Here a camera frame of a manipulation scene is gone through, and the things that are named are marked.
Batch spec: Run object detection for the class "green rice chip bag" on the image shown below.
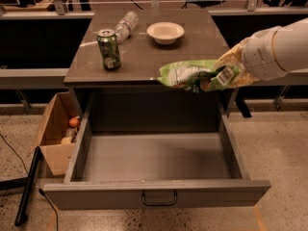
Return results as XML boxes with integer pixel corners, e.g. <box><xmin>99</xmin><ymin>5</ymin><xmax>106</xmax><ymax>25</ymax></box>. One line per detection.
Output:
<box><xmin>158</xmin><ymin>60</ymin><xmax>242</xmax><ymax>93</ymax></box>

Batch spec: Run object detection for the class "black drawer handle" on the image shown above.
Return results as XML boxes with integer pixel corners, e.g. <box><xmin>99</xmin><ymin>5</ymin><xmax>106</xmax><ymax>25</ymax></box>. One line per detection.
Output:
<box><xmin>141</xmin><ymin>192</ymin><xmax>177</xmax><ymax>207</ymax></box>

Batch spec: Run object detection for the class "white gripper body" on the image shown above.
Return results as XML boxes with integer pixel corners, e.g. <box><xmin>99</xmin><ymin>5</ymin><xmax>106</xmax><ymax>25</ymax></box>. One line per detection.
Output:
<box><xmin>241</xmin><ymin>26</ymin><xmax>287</xmax><ymax>81</ymax></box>

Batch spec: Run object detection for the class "orange fruit in box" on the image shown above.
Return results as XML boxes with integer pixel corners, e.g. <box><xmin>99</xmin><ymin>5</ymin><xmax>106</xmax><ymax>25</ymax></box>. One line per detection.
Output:
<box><xmin>68</xmin><ymin>117</ymin><xmax>80</xmax><ymax>128</ymax></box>

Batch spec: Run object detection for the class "grey cabinet counter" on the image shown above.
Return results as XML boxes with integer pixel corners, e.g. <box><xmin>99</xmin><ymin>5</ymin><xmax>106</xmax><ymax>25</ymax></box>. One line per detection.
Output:
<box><xmin>64</xmin><ymin>9</ymin><xmax>247</xmax><ymax>117</ymax></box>

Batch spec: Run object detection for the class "brown cardboard box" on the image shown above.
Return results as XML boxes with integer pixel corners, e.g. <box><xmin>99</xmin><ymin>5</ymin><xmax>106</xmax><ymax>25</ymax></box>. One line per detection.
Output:
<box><xmin>31</xmin><ymin>92</ymin><xmax>81</xmax><ymax>175</ymax></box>

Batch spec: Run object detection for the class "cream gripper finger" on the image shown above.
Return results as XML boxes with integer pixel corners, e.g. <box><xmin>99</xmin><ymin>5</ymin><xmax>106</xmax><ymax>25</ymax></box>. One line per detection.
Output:
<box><xmin>220</xmin><ymin>70</ymin><xmax>258</xmax><ymax>89</ymax></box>
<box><xmin>213</xmin><ymin>38</ymin><xmax>247</xmax><ymax>70</ymax></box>

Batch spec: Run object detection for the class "clear plastic water bottle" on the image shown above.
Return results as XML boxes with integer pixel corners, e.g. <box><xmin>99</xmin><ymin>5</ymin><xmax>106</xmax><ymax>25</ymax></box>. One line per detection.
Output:
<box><xmin>115</xmin><ymin>12</ymin><xmax>139</xmax><ymax>42</ymax></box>

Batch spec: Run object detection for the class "black flat bar stand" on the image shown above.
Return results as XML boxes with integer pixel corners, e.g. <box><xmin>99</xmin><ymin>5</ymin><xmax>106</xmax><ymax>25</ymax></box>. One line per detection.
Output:
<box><xmin>14</xmin><ymin>146</ymin><xmax>41</xmax><ymax>227</ymax></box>

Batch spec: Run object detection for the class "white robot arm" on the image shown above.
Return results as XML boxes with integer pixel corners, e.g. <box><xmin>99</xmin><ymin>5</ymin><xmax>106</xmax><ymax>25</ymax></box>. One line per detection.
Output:
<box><xmin>213</xmin><ymin>18</ymin><xmax>308</xmax><ymax>87</ymax></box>

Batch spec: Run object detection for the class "green soda can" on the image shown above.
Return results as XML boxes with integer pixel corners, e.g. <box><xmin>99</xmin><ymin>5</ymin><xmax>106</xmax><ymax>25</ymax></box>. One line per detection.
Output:
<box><xmin>97</xmin><ymin>29</ymin><xmax>121</xmax><ymax>70</ymax></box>

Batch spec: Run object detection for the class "white paper bowl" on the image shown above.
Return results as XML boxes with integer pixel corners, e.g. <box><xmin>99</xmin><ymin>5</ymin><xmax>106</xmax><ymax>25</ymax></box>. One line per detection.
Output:
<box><xmin>147</xmin><ymin>22</ymin><xmax>185</xmax><ymax>45</ymax></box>

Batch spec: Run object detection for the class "black floor cable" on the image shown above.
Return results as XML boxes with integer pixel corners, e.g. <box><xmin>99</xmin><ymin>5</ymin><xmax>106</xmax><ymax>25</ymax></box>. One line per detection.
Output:
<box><xmin>38</xmin><ymin>188</ymin><xmax>60</xmax><ymax>231</ymax></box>

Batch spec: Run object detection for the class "grey open drawer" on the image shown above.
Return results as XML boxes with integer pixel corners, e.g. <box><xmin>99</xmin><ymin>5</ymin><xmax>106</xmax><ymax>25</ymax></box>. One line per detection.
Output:
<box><xmin>44</xmin><ymin>93</ymin><xmax>270</xmax><ymax>210</ymax></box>

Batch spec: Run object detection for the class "pale item in box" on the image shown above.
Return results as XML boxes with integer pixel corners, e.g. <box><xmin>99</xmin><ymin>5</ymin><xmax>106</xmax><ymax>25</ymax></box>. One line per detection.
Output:
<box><xmin>61</xmin><ymin>137</ymin><xmax>74</xmax><ymax>144</ymax></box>

